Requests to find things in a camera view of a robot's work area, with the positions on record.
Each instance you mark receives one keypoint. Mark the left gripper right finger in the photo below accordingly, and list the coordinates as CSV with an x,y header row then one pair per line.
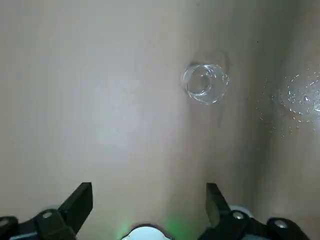
x,y
225,220

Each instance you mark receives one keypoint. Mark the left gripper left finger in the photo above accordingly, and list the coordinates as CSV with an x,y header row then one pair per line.
x,y
62,217

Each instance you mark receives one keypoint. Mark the clear glass beaker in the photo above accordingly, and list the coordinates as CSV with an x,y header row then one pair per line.
x,y
205,85

